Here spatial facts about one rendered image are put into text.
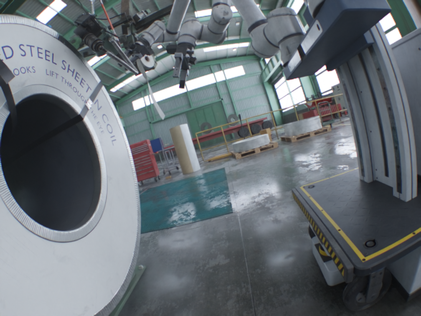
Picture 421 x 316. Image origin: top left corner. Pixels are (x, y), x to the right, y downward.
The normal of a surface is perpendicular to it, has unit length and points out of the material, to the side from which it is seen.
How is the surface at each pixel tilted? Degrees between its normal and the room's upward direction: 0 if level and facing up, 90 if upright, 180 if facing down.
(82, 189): 57
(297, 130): 90
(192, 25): 90
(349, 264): 0
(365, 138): 90
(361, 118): 90
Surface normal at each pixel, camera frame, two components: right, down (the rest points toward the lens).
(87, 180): -0.18, -0.30
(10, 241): 0.96, -0.28
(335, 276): -0.17, 0.14
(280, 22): -0.63, 0.26
